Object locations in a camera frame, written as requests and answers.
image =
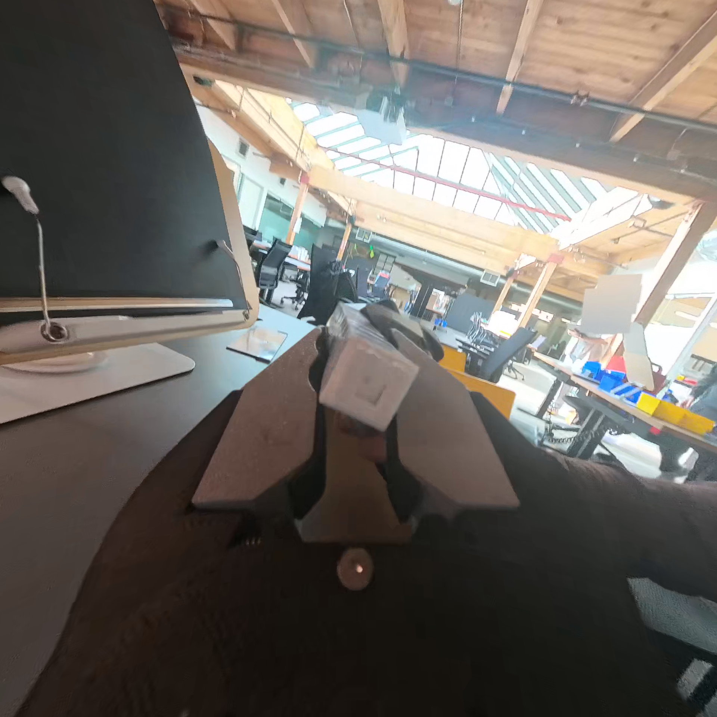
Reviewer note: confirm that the black board book stand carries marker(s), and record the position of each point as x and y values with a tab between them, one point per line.
112	140

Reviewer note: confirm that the white block bar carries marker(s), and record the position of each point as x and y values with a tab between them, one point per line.
367	386

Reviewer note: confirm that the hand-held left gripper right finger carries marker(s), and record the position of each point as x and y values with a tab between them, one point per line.
459	448

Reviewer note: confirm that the person's right forearm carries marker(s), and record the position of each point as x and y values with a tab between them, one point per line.
644	515

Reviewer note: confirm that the black office chair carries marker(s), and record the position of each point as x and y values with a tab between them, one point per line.
271	269
504	350

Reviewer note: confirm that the black jacket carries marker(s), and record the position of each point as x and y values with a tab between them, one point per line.
325	285

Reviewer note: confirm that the shiny foil packet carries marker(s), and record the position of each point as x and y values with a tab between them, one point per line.
257	344

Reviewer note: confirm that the cluster of blue bins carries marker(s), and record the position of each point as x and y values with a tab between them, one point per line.
608	381

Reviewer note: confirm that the yellow storage bin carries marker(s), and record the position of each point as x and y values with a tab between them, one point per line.
487	392

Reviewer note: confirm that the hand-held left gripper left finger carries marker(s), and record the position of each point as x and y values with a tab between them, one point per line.
257	442

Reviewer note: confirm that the row of yellow bins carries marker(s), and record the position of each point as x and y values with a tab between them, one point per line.
678	414

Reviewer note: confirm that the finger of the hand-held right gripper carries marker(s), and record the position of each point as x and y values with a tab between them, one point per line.
347	504
395	319

